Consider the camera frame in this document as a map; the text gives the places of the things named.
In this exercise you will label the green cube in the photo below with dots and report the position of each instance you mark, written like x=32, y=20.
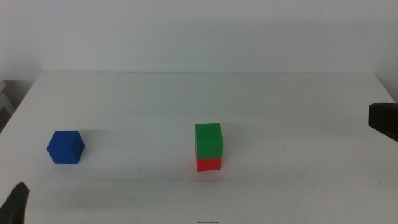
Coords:
x=208, y=141

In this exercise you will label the red cube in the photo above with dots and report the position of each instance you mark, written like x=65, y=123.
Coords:
x=208, y=165

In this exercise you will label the blue cube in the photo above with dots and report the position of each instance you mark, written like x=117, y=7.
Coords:
x=63, y=149

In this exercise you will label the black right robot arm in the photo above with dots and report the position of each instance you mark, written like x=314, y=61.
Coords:
x=385, y=119

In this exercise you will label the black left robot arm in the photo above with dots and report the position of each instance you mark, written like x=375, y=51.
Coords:
x=14, y=207

